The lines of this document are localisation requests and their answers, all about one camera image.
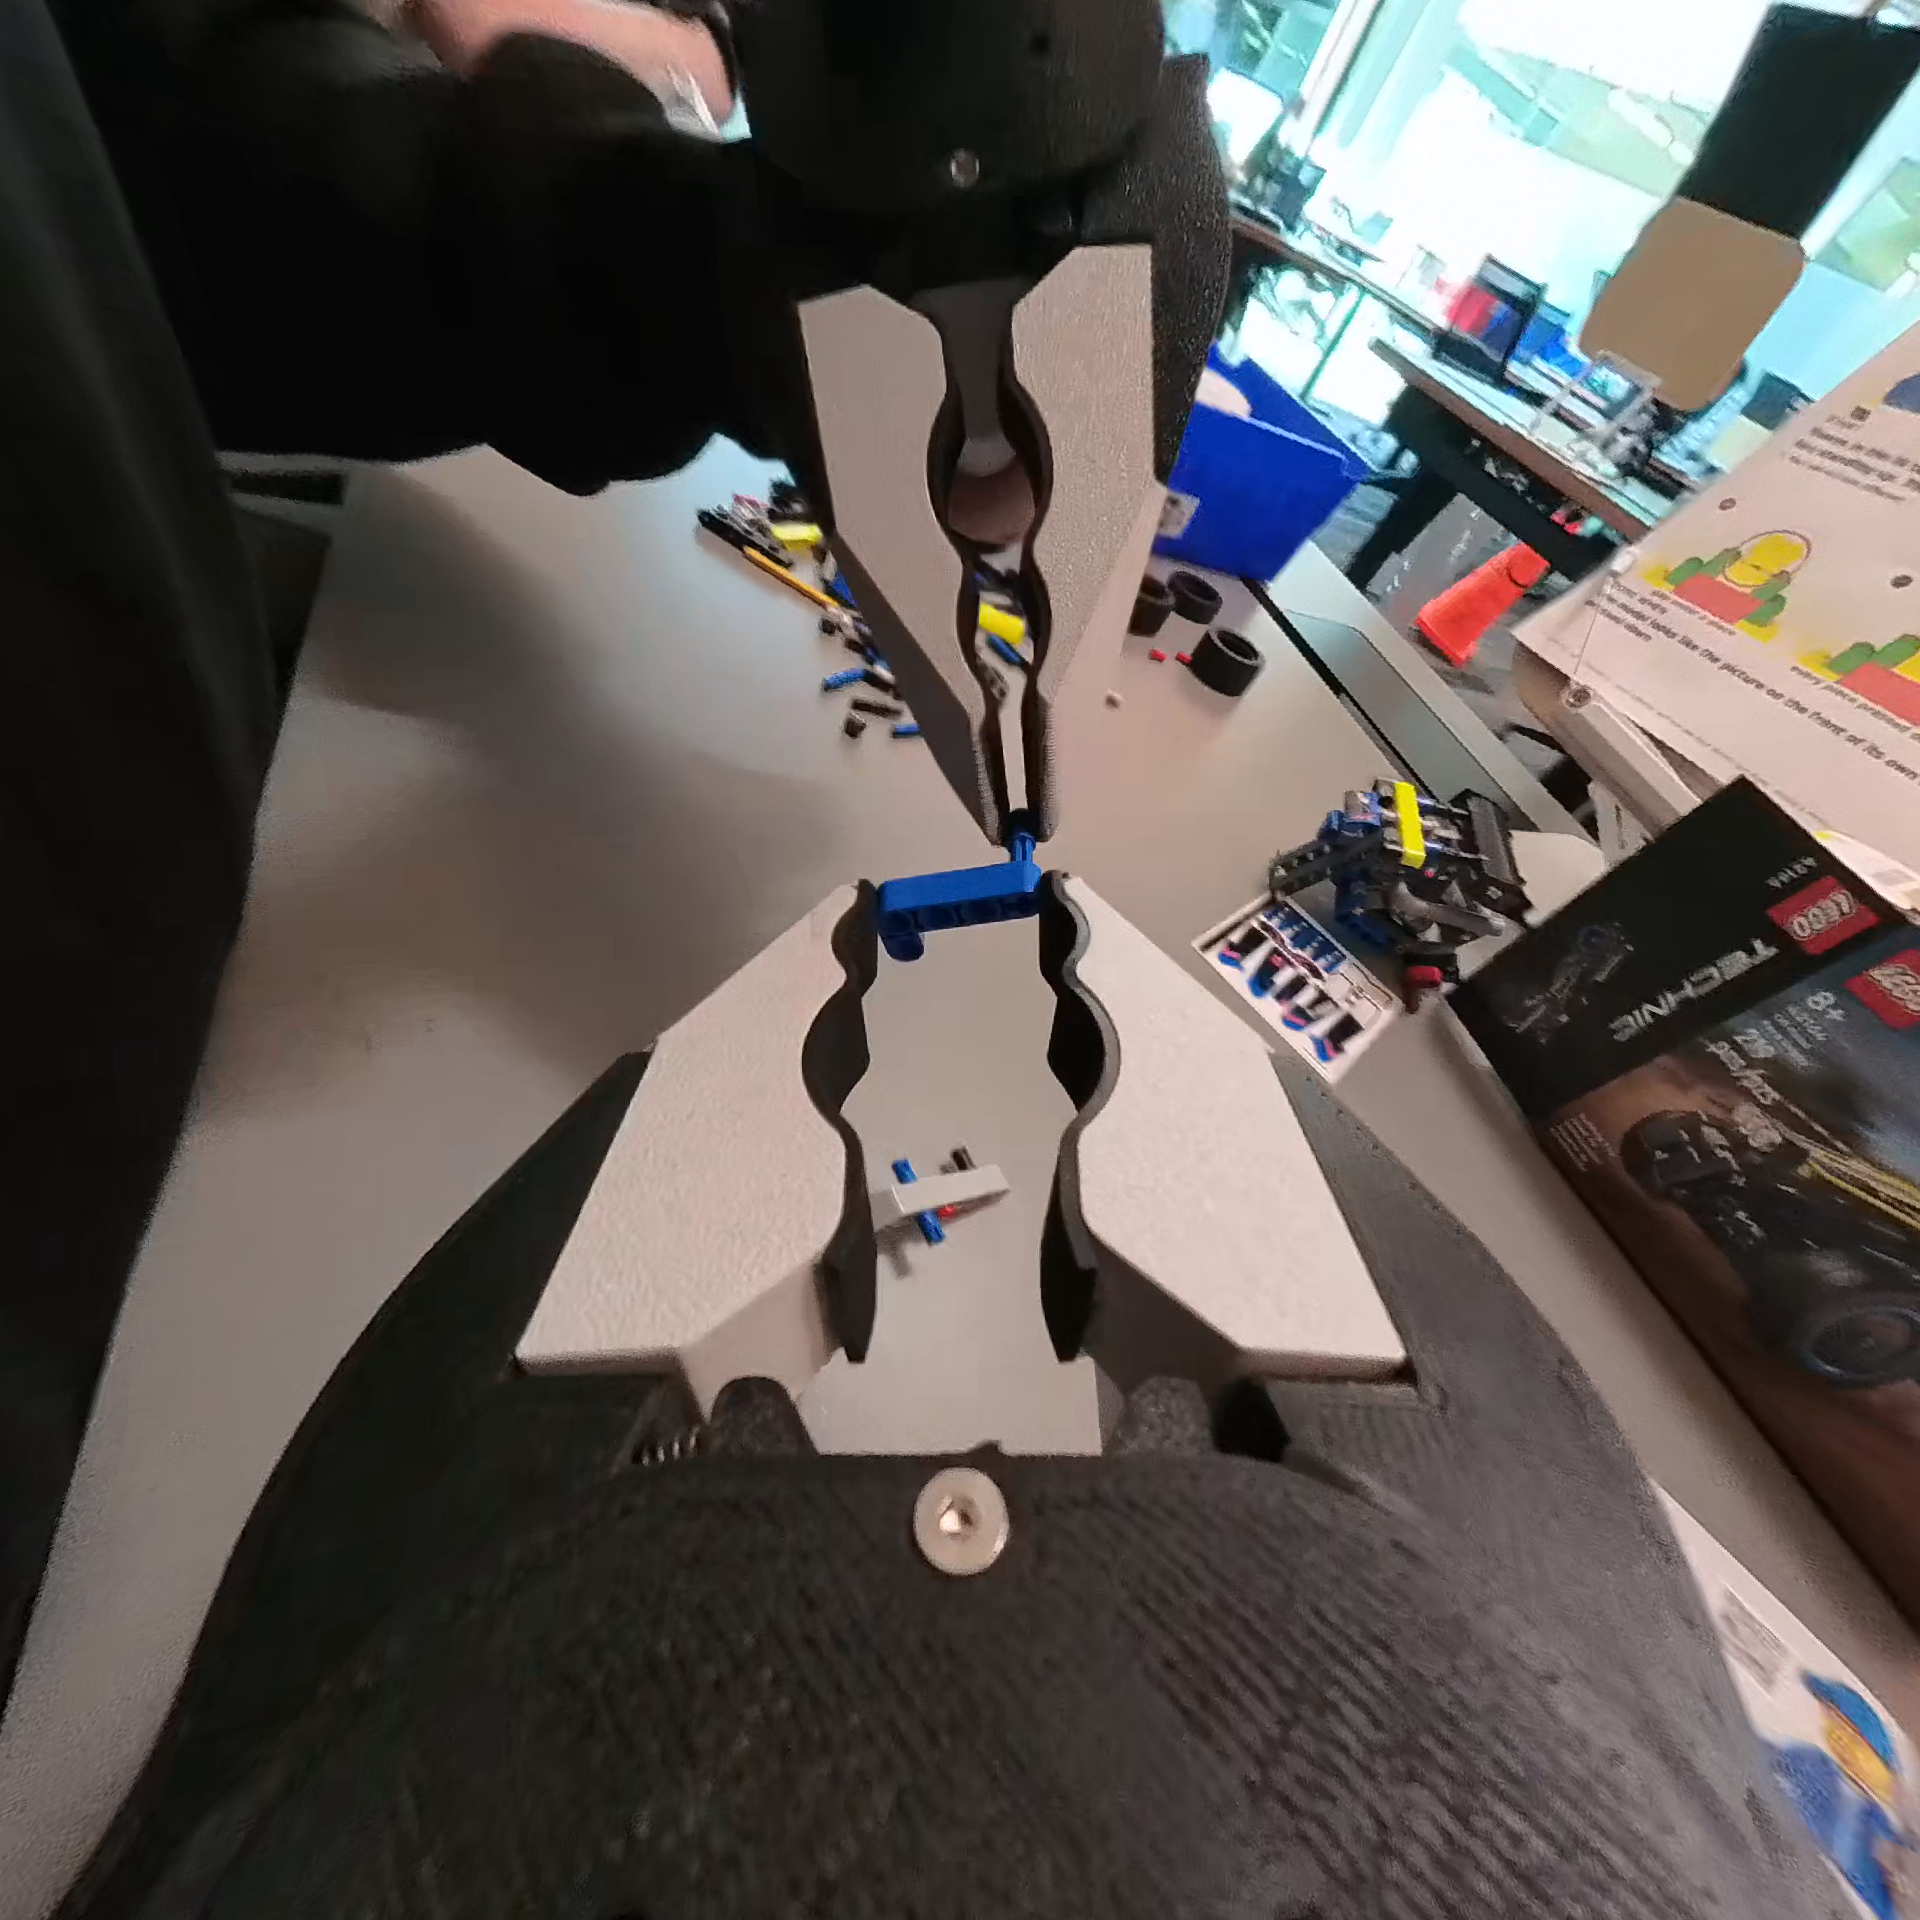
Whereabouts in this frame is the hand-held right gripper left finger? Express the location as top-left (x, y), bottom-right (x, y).
top-left (513, 880), bottom-right (885, 1424)

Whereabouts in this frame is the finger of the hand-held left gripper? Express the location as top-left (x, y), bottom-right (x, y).
top-left (796, 282), bottom-right (1016, 847)
top-left (1016, 240), bottom-right (1168, 842)

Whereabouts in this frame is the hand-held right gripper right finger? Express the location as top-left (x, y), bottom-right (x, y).
top-left (1035, 871), bottom-right (1410, 1414)

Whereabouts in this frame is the pile of toy parts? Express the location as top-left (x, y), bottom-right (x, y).
top-left (696, 479), bottom-right (1040, 748)

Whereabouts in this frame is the grey plastic beam assembly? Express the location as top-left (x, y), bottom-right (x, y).
top-left (867, 1143), bottom-right (1017, 1280)

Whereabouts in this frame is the blue angled plastic beam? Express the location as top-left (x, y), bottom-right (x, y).
top-left (873, 855), bottom-right (1048, 966)

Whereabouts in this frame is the person's left forearm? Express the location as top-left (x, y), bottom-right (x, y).
top-left (90, 0), bottom-right (819, 502)

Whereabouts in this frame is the dark toy set box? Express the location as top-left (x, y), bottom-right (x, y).
top-left (1445, 775), bottom-right (1920, 1595)

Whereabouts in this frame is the person's left hand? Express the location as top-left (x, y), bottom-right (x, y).
top-left (405, 0), bottom-right (741, 139)

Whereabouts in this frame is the blue storage bin with tag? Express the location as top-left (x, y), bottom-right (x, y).
top-left (1162, 348), bottom-right (1373, 588)

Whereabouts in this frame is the sticker sheet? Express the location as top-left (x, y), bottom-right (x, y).
top-left (1189, 895), bottom-right (1409, 1089)

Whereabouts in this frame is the orange traffic cone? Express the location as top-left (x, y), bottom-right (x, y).
top-left (1410, 538), bottom-right (1553, 672)

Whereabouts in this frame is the background work table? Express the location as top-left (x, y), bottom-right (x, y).
top-left (1228, 211), bottom-right (1706, 591)

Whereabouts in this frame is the partly built toy car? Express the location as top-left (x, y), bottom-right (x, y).
top-left (1265, 778), bottom-right (1538, 994)

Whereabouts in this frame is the brown rounded panel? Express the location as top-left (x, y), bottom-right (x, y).
top-left (1574, 192), bottom-right (1809, 416)

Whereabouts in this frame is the white instruction poster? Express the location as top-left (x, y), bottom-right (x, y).
top-left (1508, 320), bottom-right (1920, 886)

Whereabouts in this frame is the white instruction booklet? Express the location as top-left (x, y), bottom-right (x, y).
top-left (1648, 1481), bottom-right (1920, 1920)

